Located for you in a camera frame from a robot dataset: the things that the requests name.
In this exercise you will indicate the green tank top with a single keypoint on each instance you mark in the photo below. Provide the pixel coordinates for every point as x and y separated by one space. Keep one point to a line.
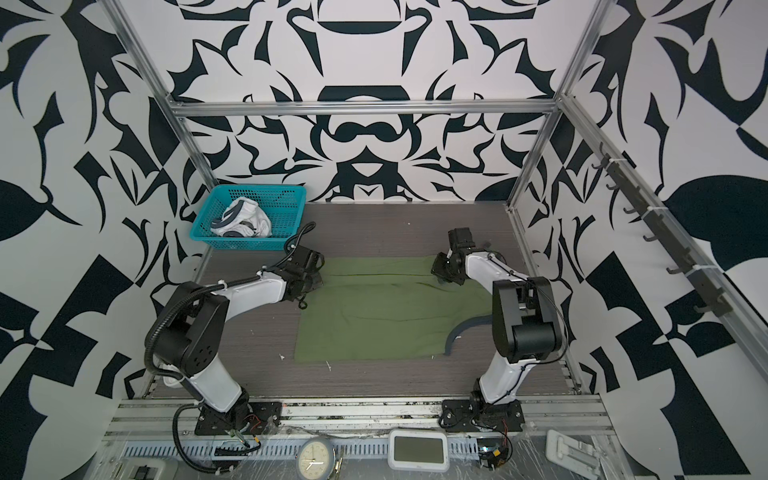
384 309

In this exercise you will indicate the teal plastic basket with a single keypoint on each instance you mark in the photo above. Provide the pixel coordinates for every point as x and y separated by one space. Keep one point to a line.
283 205

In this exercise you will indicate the white digital timer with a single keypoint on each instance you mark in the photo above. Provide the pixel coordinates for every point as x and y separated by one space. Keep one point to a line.
418 450

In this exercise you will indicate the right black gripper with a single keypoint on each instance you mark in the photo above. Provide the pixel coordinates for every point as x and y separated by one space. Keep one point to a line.
437 268

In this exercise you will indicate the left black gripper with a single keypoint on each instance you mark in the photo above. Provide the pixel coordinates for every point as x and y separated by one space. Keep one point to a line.
318 280

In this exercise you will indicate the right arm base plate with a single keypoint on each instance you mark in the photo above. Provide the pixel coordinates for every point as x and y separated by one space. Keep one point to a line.
463 416

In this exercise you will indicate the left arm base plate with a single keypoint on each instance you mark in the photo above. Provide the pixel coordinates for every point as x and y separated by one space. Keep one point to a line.
253 418

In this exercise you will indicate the white grey tank top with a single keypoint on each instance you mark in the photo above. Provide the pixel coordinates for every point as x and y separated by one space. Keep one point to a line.
243 218

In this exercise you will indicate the white plastic bracket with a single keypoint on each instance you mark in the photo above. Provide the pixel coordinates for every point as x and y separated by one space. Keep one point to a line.
574 455

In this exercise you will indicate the round analog clock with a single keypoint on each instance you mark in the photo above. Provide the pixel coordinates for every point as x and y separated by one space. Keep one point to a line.
316 459

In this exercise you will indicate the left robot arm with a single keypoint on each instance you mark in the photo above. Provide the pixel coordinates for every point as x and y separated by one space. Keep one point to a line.
183 343

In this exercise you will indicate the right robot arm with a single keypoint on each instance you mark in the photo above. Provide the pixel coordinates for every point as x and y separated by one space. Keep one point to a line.
528 328

